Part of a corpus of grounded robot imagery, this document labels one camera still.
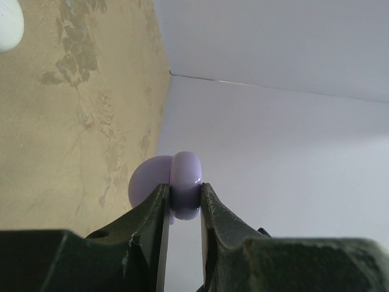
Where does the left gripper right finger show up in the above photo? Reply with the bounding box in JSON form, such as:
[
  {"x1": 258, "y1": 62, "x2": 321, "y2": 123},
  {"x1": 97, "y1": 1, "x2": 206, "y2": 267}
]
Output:
[{"x1": 201, "y1": 183, "x2": 388, "y2": 291}]

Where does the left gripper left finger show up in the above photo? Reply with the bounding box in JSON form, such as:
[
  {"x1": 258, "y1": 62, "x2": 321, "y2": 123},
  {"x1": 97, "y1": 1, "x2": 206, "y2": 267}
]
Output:
[{"x1": 1, "y1": 184, "x2": 170, "y2": 291}]

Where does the purple earbud charging case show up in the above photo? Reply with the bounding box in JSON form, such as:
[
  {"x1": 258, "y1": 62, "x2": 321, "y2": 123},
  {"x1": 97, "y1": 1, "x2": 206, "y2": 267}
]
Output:
[{"x1": 128, "y1": 151, "x2": 202, "y2": 224}]

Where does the white earbud charging case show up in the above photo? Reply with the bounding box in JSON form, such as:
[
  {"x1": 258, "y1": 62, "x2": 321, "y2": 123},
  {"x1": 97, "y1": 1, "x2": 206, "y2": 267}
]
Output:
[{"x1": 0, "y1": 0, "x2": 24, "y2": 53}]

